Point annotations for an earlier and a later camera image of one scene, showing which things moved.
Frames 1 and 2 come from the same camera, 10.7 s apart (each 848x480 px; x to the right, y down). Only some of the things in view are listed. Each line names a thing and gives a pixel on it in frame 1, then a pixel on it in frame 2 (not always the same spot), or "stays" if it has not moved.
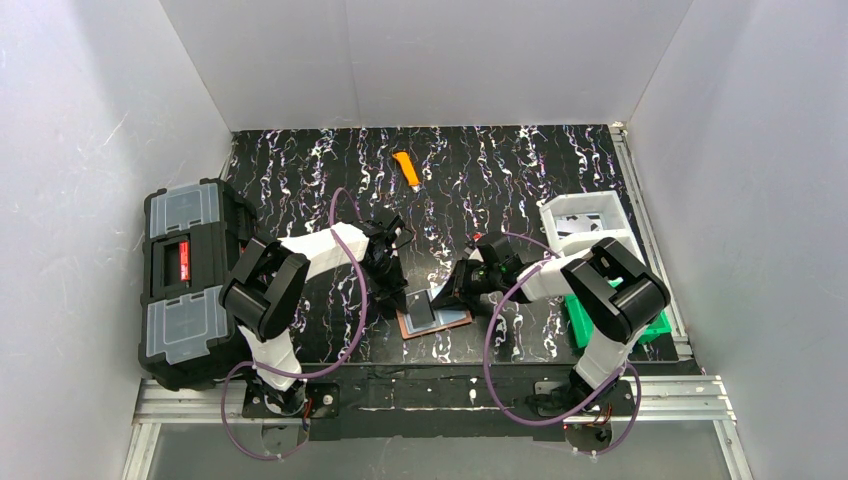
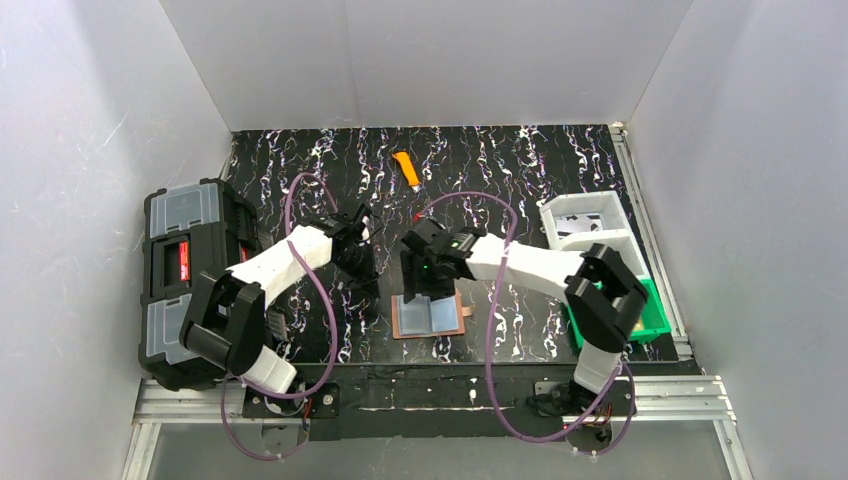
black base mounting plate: (443, 402) stays
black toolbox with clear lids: (192, 232) stays
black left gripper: (387, 268) to (361, 266)
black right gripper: (468, 279) to (420, 269)
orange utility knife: (408, 169) stays
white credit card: (582, 223) stays
